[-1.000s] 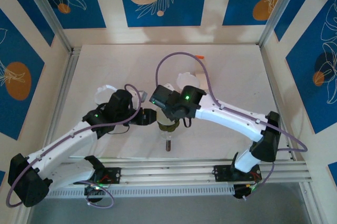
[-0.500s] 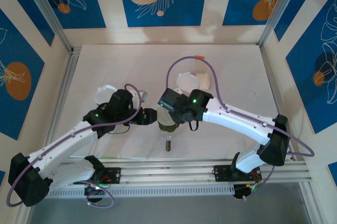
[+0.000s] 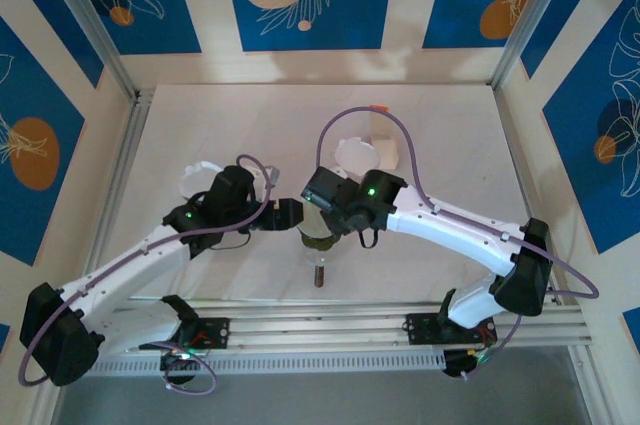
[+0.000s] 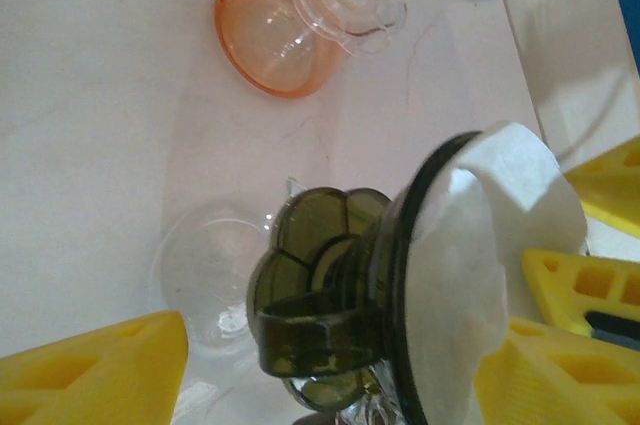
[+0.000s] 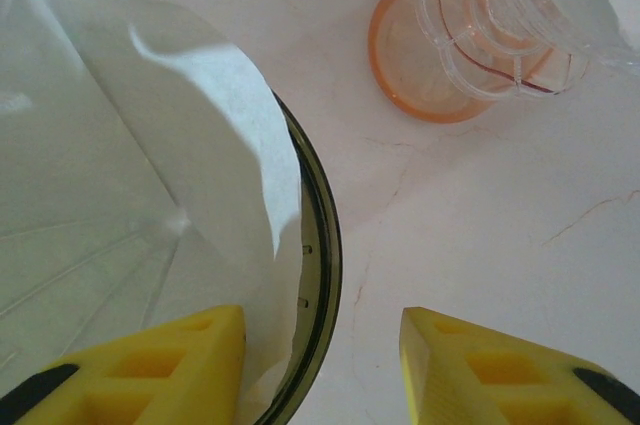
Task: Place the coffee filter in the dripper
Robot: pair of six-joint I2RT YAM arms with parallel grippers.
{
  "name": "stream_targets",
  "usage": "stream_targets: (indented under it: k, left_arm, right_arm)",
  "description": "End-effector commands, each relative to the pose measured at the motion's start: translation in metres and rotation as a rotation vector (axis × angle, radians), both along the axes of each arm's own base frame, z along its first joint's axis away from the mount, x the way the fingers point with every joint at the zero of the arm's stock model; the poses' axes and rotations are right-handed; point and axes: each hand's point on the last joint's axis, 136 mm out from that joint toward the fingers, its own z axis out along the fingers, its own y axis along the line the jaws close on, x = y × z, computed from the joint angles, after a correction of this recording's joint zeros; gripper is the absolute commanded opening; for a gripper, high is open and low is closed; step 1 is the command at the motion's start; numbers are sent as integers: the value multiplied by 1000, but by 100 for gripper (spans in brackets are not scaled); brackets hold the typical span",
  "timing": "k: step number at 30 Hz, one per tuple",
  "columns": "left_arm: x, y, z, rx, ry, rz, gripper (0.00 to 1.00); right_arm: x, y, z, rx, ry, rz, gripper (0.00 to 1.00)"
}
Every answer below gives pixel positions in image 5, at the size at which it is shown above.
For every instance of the clear ribbed plastic dripper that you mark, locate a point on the clear ribbed plastic dripper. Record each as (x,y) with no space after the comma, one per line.
(505,30)

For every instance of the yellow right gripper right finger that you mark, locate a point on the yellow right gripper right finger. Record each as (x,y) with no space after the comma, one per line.
(500,380)

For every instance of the white paper coffee filter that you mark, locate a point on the white paper coffee filter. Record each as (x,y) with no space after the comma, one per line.
(150,145)

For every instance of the olive green dripper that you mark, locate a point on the olive green dripper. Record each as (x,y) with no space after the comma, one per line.
(325,245)

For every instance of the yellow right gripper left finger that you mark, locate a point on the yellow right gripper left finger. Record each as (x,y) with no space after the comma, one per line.
(150,375)

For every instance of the orange transparent coffee server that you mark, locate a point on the orange transparent coffee server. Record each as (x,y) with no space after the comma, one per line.
(415,80)

